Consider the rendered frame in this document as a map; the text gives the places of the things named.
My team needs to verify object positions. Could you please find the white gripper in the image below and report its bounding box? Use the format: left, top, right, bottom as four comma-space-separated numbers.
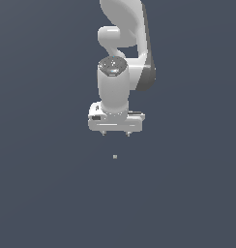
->
87, 101, 146, 138

